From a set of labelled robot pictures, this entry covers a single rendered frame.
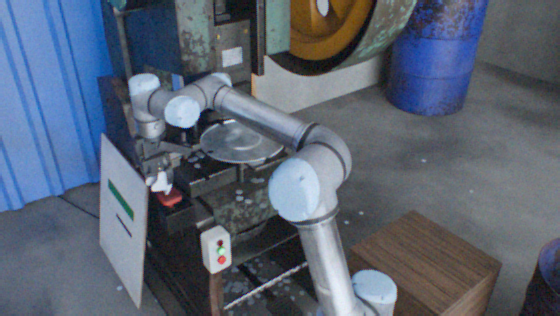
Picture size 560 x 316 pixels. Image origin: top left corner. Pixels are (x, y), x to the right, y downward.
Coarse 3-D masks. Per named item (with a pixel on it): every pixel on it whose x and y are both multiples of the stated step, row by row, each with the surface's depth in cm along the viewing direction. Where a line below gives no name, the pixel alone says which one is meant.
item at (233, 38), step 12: (228, 12) 149; (216, 24) 144; (228, 24) 144; (240, 24) 147; (216, 36) 143; (228, 36) 146; (240, 36) 149; (216, 48) 145; (228, 48) 148; (240, 48) 150; (228, 60) 150; (240, 60) 152; (228, 72) 152; (240, 72) 155; (240, 84) 154
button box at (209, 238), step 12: (72, 204) 256; (96, 216) 245; (216, 228) 147; (204, 240) 144; (216, 240) 143; (228, 240) 146; (204, 252) 147; (216, 252) 145; (228, 252) 149; (204, 264) 151; (216, 264) 148; (228, 264) 151
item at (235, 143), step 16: (208, 128) 168; (224, 128) 169; (240, 128) 169; (208, 144) 160; (224, 144) 160; (240, 144) 159; (256, 144) 159; (272, 144) 160; (224, 160) 151; (240, 160) 151; (256, 160) 151
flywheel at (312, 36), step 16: (304, 0) 169; (336, 0) 156; (352, 0) 151; (368, 0) 141; (304, 16) 172; (320, 16) 167; (336, 16) 159; (352, 16) 148; (368, 16) 144; (304, 32) 175; (320, 32) 168; (336, 32) 157; (352, 32) 150; (304, 48) 172; (320, 48) 165; (336, 48) 159; (352, 48) 160
